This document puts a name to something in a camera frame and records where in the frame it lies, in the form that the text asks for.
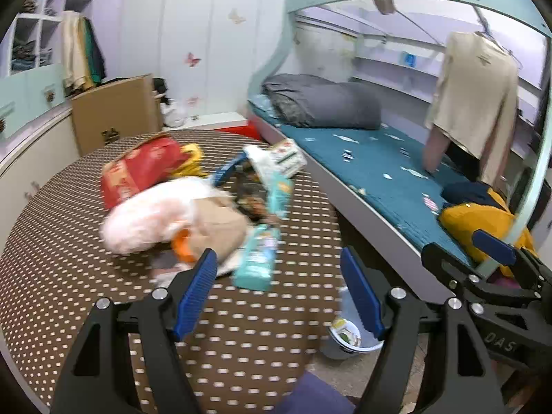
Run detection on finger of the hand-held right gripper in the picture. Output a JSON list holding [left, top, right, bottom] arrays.
[[472, 229, 552, 297], [421, 243, 484, 299]]

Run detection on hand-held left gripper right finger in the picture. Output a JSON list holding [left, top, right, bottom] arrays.
[[340, 247, 506, 414]]

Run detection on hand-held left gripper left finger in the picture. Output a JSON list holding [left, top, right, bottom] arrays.
[[51, 248, 219, 414]]

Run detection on pile of discarded wrappers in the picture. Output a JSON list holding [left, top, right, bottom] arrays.
[[331, 317, 364, 348]]

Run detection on orange wrapper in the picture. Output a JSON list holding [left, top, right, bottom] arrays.
[[170, 228, 196, 265]]

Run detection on light blue plastic bin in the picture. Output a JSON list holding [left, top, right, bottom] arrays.
[[321, 287, 385, 361]]

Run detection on large teal tissue packet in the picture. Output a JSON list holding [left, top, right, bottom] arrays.
[[233, 224, 281, 292]]

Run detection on brown paper bag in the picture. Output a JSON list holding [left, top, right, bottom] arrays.
[[185, 196, 252, 262]]

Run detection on pink plastic bag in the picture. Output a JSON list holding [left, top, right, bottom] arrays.
[[100, 179, 216, 254]]

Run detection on dark snack packet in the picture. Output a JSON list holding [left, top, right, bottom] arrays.
[[235, 172, 270, 226]]

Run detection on small teal packet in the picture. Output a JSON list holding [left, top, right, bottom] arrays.
[[265, 171, 296, 221]]

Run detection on yellow packet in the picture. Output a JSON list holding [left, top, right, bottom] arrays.
[[172, 144, 204, 178]]

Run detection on red printed bag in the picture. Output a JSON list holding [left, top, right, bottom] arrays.
[[101, 135, 187, 210]]

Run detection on yellow jacket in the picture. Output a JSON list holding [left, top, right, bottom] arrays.
[[439, 192, 540, 279]]

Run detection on navy garment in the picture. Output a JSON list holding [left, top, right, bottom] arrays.
[[442, 181, 497, 208]]

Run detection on black hanging garment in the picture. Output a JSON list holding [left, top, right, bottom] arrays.
[[444, 138, 489, 183]]

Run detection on person's purple trousers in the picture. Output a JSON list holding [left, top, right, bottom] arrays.
[[278, 371, 358, 414]]

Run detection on pale pink hanging garment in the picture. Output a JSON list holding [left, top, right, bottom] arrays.
[[423, 125, 450, 174]]

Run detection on teal quilted bed cover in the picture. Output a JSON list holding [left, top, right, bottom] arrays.
[[248, 95, 518, 268]]

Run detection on brown polka dot tablecloth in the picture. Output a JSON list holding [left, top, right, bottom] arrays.
[[0, 128, 346, 414]]

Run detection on cream hanging sweater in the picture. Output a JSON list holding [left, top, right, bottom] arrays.
[[425, 31, 520, 186]]

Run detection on white box with green label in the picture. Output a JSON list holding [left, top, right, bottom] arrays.
[[244, 139, 308, 177]]

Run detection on red bench with white top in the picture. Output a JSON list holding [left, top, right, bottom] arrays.
[[166, 111, 264, 141]]

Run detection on white plastic bag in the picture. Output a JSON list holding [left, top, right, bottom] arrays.
[[161, 99, 188, 127]]

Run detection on grey folded duvet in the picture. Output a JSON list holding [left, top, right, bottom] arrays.
[[262, 73, 382, 130]]

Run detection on brown cardboard box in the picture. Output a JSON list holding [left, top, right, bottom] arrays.
[[70, 74, 164, 156]]

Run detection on metal clothes hanger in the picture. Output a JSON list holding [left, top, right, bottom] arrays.
[[474, 26, 525, 68]]

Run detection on light blue plaid pillow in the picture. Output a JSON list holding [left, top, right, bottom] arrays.
[[249, 95, 277, 118]]

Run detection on white low cabinet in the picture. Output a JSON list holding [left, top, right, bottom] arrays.
[[0, 106, 80, 242]]

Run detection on dark navy hanging jacket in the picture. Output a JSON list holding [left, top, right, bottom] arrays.
[[88, 21, 108, 83]]

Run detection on mint drawer cabinet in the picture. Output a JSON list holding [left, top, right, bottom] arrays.
[[0, 62, 72, 139]]

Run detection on green hanging garment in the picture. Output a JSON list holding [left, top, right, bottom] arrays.
[[83, 17, 102, 83]]

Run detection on cream hanging jacket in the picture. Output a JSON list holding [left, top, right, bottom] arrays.
[[59, 11, 93, 92]]

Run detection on white wardrobe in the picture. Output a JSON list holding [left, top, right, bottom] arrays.
[[92, 0, 294, 117]]

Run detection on folded clothes in cubby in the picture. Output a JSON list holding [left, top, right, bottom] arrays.
[[12, 39, 55, 70]]

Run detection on white cubby shelf unit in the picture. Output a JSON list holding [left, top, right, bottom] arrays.
[[9, 0, 98, 76]]

